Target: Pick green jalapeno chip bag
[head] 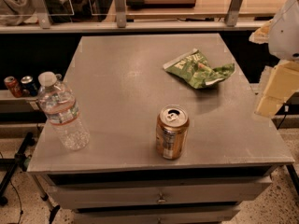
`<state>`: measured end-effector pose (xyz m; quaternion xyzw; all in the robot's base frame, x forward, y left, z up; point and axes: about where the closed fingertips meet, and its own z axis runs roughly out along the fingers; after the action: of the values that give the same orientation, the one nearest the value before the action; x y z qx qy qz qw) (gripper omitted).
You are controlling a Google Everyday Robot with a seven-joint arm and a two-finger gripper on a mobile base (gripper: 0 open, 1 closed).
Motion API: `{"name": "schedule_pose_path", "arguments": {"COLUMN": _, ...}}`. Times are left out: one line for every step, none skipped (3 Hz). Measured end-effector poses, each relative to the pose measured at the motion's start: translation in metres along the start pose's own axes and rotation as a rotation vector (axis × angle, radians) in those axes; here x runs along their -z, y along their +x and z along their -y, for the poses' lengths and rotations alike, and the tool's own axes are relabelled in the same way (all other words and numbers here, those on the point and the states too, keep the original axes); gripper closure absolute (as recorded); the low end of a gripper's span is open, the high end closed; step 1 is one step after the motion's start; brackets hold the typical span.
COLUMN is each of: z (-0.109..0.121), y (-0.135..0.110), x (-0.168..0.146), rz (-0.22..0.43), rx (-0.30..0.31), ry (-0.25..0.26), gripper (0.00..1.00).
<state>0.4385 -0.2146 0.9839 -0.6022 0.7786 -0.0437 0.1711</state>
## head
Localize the grey cloth bundle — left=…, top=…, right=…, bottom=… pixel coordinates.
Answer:
left=0, top=0, right=73, bottom=26

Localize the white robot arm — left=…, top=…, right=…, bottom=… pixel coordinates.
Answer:
left=249, top=0, right=299, bottom=118

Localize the right metal bracket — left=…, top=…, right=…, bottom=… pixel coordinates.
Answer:
left=224, top=0, right=243, bottom=27

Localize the green jalapeno chip bag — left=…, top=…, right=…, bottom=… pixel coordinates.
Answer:
left=163, top=49, right=235, bottom=89

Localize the blue soda can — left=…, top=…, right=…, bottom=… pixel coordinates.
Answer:
left=21, top=76, right=38, bottom=96

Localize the left metal bracket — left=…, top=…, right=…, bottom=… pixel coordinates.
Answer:
left=32, top=0, right=52, bottom=29

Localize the red soda can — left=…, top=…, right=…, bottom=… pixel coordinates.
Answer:
left=4, top=76, right=22, bottom=98

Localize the black tripod stand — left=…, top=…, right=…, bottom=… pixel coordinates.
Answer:
left=0, top=133, right=35, bottom=206

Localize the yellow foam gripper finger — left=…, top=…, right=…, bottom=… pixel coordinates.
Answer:
left=254, top=60, right=299, bottom=118
left=249, top=21, right=272, bottom=44

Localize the metal bracket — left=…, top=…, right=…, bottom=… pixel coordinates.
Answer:
left=224, top=0, right=243, bottom=27
left=114, top=0, right=126, bottom=28
left=32, top=0, right=52, bottom=29

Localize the middle metal bracket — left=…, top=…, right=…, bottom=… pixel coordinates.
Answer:
left=114, top=0, right=126, bottom=28

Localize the upper drawer handle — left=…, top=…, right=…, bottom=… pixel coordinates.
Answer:
left=156, top=194, right=166, bottom=204

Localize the clear plastic water bottle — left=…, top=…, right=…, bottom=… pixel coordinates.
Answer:
left=38, top=72, right=90, bottom=150

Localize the gold soda can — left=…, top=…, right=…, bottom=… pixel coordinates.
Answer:
left=156, top=105, right=190, bottom=160

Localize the grey drawer cabinet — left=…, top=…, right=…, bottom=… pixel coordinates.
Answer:
left=28, top=34, right=292, bottom=224

